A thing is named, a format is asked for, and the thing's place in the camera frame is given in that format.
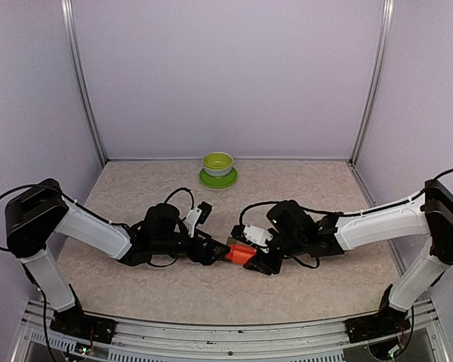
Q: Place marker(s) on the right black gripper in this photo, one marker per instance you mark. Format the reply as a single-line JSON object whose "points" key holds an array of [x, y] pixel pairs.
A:
{"points": [[263, 264]]}

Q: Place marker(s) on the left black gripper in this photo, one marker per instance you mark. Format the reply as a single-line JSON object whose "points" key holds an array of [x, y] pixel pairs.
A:
{"points": [[206, 259]]}

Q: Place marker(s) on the red pill bottle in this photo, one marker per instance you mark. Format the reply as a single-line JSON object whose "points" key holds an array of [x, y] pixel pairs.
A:
{"points": [[240, 254]]}

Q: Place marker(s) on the green weekly pill organizer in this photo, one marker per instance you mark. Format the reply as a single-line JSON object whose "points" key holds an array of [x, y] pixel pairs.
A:
{"points": [[231, 241]]}

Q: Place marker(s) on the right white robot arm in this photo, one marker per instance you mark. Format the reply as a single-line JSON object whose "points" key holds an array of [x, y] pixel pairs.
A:
{"points": [[295, 233]]}

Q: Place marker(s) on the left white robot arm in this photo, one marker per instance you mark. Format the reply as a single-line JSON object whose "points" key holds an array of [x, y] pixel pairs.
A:
{"points": [[40, 210]]}

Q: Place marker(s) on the green saucer plate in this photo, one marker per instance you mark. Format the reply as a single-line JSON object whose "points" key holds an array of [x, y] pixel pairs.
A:
{"points": [[221, 182]]}

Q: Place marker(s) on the green and white bowl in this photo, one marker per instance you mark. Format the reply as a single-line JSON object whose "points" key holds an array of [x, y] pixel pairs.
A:
{"points": [[217, 164]]}

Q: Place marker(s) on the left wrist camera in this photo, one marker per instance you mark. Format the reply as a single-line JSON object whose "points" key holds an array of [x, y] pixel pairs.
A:
{"points": [[197, 216]]}

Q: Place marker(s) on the front aluminium rail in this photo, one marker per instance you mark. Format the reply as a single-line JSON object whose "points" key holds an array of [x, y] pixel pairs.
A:
{"points": [[140, 340]]}

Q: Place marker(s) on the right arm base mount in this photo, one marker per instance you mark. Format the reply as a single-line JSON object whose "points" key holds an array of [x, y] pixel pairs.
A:
{"points": [[372, 326]]}

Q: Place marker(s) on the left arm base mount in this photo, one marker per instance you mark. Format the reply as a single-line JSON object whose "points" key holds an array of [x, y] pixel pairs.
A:
{"points": [[85, 326]]}

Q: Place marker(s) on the right aluminium frame post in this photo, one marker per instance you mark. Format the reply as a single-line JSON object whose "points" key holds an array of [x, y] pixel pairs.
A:
{"points": [[375, 81]]}

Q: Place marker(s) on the aluminium frame post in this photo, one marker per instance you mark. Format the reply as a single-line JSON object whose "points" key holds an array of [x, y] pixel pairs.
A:
{"points": [[80, 79], [375, 81]]}

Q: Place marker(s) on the left aluminium frame post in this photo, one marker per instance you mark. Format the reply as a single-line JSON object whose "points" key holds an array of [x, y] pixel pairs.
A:
{"points": [[80, 79]]}

